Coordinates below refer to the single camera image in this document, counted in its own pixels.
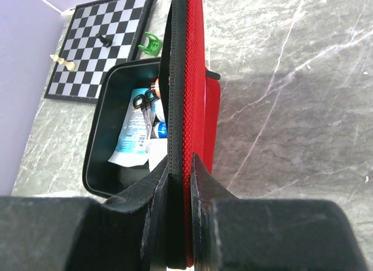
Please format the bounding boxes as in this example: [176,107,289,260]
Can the small green toy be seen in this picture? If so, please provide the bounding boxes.
[138,31,163,57]

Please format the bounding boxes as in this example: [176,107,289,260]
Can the amber medicine bottle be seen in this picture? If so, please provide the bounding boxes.
[150,78,161,99]

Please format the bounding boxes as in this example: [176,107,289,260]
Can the cream chess piece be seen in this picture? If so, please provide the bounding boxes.
[60,60,76,71]
[50,54,65,64]

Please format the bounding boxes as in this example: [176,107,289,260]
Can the black chess piece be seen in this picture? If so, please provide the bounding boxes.
[96,34,112,47]

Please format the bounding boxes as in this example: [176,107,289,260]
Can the white gauze packet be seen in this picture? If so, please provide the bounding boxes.
[146,138,167,172]

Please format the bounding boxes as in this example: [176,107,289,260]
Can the blue white small bottle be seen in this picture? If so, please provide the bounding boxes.
[153,122,167,139]

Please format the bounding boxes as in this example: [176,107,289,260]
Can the blue white bandage packet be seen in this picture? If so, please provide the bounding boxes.
[108,88,148,167]

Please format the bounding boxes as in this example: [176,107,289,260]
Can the black white chessboard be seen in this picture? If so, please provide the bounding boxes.
[44,0,153,103]

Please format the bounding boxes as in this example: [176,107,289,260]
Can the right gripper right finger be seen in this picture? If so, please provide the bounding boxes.
[191,154,368,270]

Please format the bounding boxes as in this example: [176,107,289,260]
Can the black handled scissors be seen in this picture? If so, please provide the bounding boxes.
[132,89,157,140]

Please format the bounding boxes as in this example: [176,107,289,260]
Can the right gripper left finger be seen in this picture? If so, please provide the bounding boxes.
[1,159,168,270]

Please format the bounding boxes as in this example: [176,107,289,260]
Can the red black medicine case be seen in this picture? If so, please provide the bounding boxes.
[82,0,221,269]

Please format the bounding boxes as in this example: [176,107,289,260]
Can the clear green-label bottle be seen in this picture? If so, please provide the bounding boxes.
[154,99,166,122]

